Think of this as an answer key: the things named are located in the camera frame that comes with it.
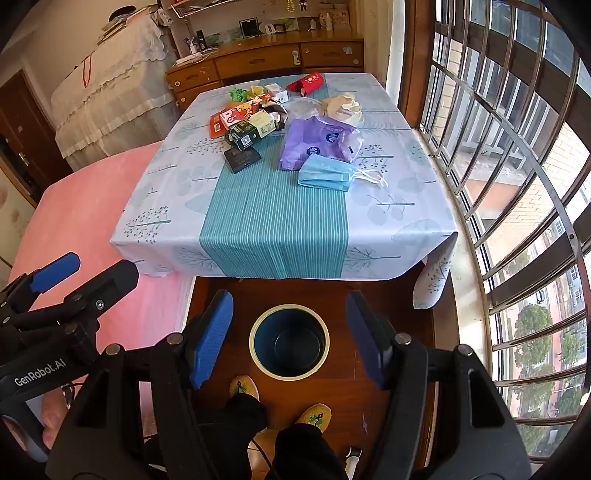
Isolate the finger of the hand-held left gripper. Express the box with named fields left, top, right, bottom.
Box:
left=0, top=260, right=140, bottom=365
left=0, top=252, right=81, bottom=319

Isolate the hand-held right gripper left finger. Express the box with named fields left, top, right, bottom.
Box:
left=46, top=290, right=234, bottom=480

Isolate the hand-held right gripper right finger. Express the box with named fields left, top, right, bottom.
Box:
left=345, top=290, right=534, bottom=480

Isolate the blue bin with cream rim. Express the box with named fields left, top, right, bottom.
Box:
left=249, top=304, right=330, bottom=380

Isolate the blue face mask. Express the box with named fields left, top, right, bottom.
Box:
left=298, top=154, right=392, bottom=192

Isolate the black packet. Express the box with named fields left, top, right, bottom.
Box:
left=225, top=148, right=262, bottom=174

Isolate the orange snack packet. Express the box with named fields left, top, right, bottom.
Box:
left=210, top=108, right=232, bottom=138

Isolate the purple plastic bag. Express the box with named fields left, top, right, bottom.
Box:
left=279, top=116, right=362, bottom=171

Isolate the white paper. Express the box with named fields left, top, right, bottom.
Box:
left=321, top=92, right=365, bottom=126

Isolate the black white wrapper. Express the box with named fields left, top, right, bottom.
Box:
left=261, top=102, right=289, bottom=132

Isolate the yellow knitted slipper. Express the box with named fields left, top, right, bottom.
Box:
left=229, top=375, right=260, bottom=402
left=294, top=404, right=332, bottom=432

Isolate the person's left leg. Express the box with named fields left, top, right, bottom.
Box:
left=198, top=394, right=269, bottom=480

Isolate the person's leg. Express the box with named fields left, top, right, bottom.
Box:
left=198, top=394, right=269, bottom=480
left=274, top=420, right=347, bottom=480

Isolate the white cylindrical object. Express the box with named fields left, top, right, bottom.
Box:
left=346, top=445, right=363, bottom=480

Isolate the person's right leg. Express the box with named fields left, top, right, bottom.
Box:
left=274, top=420, right=347, bottom=480

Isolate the brown wooden door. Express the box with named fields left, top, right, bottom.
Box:
left=0, top=69, right=75, bottom=204

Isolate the lace covered cabinet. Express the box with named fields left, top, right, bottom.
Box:
left=50, top=4, right=181, bottom=171

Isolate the dark green box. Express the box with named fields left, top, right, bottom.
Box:
left=228, top=121, right=259, bottom=151

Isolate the red cartoon carton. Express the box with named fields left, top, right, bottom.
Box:
left=219, top=104, right=259, bottom=130

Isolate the pale green box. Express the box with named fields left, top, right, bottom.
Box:
left=242, top=112, right=274, bottom=139

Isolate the clear plastic bag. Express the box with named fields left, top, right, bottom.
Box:
left=286, top=95, right=324, bottom=121

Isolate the pile of books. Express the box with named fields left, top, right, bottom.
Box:
left=97, top=7, right=148, bottom=44

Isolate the red box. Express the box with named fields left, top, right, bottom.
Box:
left=286, top=71, right=324, bottom=93

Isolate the wooden desk with drawers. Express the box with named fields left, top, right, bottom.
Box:
left=165, top=31, right=365, bottom=112

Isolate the window with metal grille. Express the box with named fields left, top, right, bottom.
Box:
left=418, top=0, right=591, bottom=462

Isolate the black cable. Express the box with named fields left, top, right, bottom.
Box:
left=249, top=438, right=278, bottom=480

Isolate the wooden window frame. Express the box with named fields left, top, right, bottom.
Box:
left=399, top=0, right=437, bottom=134

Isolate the wall bookshelf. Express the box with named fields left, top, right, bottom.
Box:
left=171, top=0, right=222, bottom=19

